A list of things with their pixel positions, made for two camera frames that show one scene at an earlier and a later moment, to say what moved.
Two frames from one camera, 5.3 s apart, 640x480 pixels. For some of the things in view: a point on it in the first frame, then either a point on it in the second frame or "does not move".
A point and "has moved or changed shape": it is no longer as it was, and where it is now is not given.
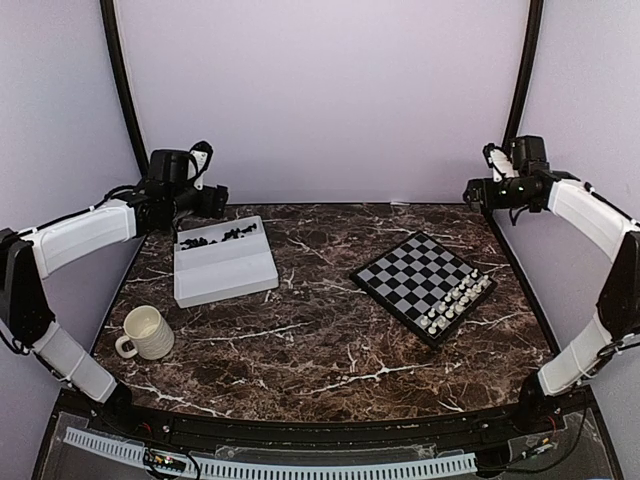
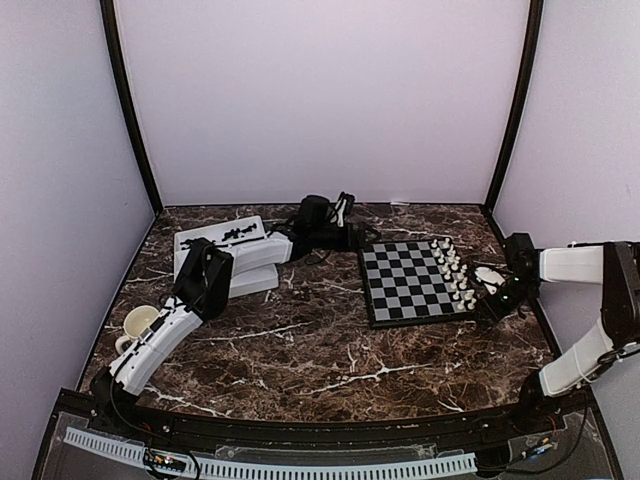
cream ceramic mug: (150, 333) does not move
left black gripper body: (206, 207) to (349, 242)
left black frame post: (109, 12) does not move
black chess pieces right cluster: (237, 233) does not move
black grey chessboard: (424, 286) has moved or changed shape
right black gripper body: (491, 200) to (517, 294)
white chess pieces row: (454, 302) to (455, 275)
